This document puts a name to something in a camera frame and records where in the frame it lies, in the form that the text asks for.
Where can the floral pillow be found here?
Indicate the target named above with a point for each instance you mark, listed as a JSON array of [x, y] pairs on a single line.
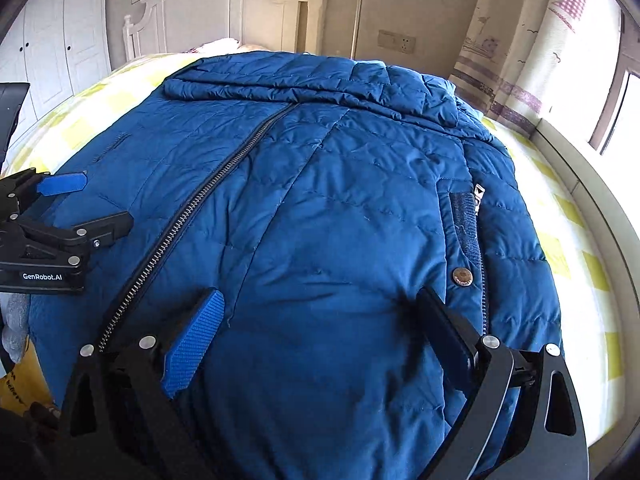
[[212, 47]]

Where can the thin metal pole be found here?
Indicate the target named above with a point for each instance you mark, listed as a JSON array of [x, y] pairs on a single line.
[[356, 22]]

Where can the blue quilted jacket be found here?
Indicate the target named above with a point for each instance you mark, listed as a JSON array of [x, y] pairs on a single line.
[[325, 210]]

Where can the printed curtain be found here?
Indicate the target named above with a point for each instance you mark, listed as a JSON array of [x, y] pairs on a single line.
[[525, 45]]

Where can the white wooden headboard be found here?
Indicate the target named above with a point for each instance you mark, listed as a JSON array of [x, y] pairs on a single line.
[[210, 10]]

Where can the pink pillow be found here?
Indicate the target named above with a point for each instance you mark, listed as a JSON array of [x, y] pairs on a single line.
[[257, 48]]

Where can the white wardrobe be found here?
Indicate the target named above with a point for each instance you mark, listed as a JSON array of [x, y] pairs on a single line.
[[60, 35]]

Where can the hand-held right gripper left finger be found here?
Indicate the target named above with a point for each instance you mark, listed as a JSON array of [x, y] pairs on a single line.
[[192, 342]]

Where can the yellow checked quilt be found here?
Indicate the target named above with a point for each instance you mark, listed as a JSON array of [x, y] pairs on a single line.
[[565, 220]]

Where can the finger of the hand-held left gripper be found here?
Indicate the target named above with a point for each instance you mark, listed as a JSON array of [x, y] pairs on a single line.
[[102, 226], [62, 183]]

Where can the window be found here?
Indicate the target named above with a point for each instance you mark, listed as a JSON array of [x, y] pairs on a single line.
[[617, 105]]

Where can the person's left forearm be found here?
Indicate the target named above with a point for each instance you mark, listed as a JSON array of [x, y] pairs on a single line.
[[12, 325]]

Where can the yellow bag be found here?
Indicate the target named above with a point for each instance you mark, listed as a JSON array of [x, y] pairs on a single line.
[[25, 380]]

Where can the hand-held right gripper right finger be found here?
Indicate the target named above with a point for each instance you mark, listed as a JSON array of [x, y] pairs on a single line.
[[450, 332]]

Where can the wall socket panel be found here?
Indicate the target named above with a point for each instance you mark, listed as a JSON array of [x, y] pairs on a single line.
[[396, 41]]

